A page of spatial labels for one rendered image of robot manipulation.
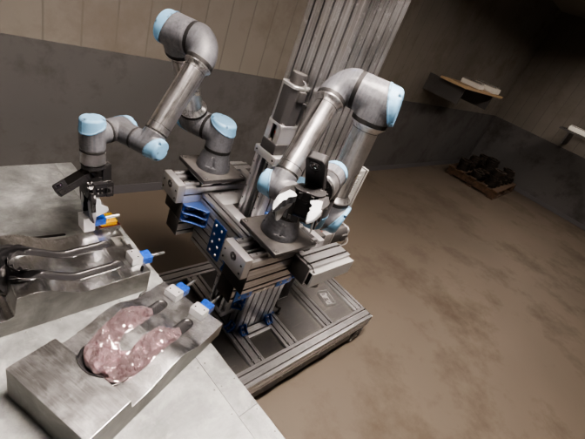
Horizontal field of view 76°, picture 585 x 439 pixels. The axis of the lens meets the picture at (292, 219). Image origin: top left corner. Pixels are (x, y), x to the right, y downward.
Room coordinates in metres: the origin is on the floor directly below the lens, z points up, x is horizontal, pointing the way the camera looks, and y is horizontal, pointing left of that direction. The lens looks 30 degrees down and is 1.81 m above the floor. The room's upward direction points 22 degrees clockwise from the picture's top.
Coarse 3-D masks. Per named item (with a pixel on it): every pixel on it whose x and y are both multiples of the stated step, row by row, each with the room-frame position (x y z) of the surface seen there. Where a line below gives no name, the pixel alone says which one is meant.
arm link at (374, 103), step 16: (368, 80) 1.17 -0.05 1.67; (384, 80) 1.19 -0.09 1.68; (352, 96) 1.16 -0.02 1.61; (368, 96) 1.15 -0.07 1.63; (384, 96) 1.14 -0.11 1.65; (400, 96) 1.16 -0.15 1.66; (368, 112) 1.14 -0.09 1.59; (384, 112) 1.14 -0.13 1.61; (352, 128) 1.19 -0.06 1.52; (368, 128) 1.14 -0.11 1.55; (384, 128) 1.17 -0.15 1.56; (352, 144) 1.16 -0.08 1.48; (368, 144) 1.16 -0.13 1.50; (352, 160) 1.16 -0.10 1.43; (352, 176) 1.16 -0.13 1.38; (336, 208) 1.14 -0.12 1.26; (336, 224) 1.13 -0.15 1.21
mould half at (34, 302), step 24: (0, 240) 0.76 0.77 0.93; (24, 240) 0.80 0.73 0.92; (48, 240) 0.87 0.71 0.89; (72, 240) 0.91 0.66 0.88; (96, 240) 0.95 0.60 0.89; (24, 264) 0.71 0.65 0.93; (48, 264) 0.76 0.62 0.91; (72, 264) 0.82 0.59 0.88; (96, 264) 0.86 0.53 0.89; (144, 264) 0.93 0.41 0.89; (24, 288) 0.64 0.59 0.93; (48, 288) 0.67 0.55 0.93; (72, 288) 0.73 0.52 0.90; (96, 288) 0.77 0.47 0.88; (120, 288) 0.84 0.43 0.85; (144, 288) 0.91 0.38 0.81; (0, 312) 0.60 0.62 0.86; (24, 312) 0.62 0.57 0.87; (48, 312) 0.67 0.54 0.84; (72, 312) 0.72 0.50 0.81; (0, 336) 0.57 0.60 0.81
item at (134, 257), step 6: (126, 252) 0.93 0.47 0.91; (132, 252) 0.94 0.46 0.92; (138, 252) 0.95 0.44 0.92; (144, 252) 0.97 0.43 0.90; (162, 252) 1.02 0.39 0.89; (126, 258) 0.93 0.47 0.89; (132, 258) 0.91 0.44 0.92; (138, 258) 0.92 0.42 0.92; (144, 258) 0.95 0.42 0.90; (150, 258) 0.96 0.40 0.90; (132, 264) 0.91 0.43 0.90; (138, 264) 0.92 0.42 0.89
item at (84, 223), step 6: (78, 216) 0.98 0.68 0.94; (84, 216) 0.97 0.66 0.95; (102, 216) 1.02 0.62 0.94; (108, 216) 1.04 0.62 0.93; (114, 216) 1.06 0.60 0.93; (78, 222) 0.98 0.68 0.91; (84, 222) 0.96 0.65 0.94; (90, 222) 0.97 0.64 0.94; (96, 222) 0.99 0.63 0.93; (102, 222) 1.01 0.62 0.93; (84, 228) 0.96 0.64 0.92; (90, 228) 0.97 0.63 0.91
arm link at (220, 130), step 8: (208, 120) 1.49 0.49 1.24; (216, 120) 1.47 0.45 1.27; (224, 120) 1.51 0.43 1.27; (232, 120) 1.55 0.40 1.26; (200, 128) 1.48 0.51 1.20; (208, 128) 1.47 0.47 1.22; (216, 128) 1.46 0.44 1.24; (224, 128) 1.47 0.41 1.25; (232, 128) 1.50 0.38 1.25; (200, 136) 1.49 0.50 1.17; (208, 136) 1.47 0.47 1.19; (216, 136) 1.46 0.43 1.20; (224, 136) 1.47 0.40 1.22; (232, 136) 1.50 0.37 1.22; (208, 144) 1.47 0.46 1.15; (216, 144) 1.46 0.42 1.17; (224, 144) 1.47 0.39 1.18; (224, 152) 1.48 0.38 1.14
